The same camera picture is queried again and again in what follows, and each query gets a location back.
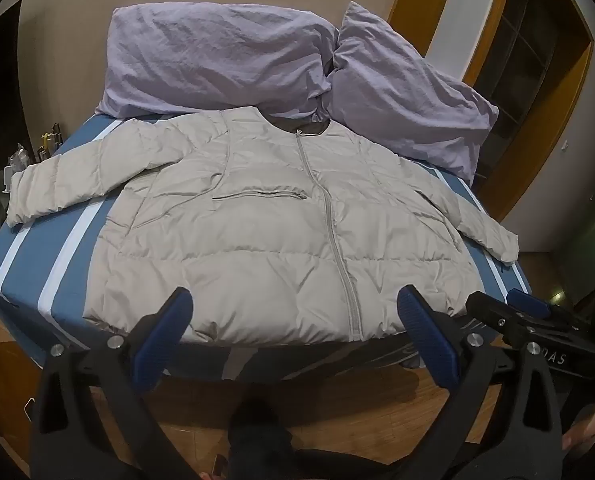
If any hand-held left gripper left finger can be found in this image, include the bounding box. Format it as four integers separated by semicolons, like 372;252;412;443
31;287;198;480

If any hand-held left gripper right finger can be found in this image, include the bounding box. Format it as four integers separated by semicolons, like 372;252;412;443
397;285;563;480

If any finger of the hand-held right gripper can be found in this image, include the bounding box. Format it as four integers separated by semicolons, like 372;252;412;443
507;288;558;322
466;291;525;341

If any beige puffer jacket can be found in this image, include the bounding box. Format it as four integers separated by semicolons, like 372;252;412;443
4;107;521;348

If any person's leg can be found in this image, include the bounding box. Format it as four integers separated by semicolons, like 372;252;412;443
226;395;301;480

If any bed with blue striped sheet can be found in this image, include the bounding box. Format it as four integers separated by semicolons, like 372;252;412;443
0;110;533;381

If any clear plastic bag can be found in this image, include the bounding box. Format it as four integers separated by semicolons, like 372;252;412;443
7;144;31;172

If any small purple pillow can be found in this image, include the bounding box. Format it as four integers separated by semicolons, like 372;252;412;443
322;1;499;186

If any small yellow item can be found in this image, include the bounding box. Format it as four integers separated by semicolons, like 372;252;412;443
38;127;60;153

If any large purple pillow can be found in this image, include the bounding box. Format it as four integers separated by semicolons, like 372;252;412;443
94;2;339;120

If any orange wooden door frame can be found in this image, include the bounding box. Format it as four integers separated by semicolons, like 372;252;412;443
387;0;594;222

